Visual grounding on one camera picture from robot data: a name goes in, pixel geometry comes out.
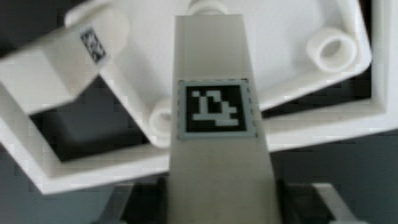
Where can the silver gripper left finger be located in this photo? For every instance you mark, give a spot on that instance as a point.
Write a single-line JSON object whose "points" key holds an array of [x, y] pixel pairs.
{"points": [[111, 216]]}

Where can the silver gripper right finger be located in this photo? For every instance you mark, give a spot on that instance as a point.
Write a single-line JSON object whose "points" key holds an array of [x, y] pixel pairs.
{"points": [[337, 205]]}

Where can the white leg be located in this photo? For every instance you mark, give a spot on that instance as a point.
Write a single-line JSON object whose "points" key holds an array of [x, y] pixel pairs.
{"points": [[221, 184], [49, 70]]}

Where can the white desk top tray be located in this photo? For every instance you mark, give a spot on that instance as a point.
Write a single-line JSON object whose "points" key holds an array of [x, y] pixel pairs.
{"points": [[308, 47]]}

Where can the white U-shaped fence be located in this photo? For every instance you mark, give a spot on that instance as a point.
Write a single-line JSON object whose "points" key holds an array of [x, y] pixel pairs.
{"points": [[298, 130]]}

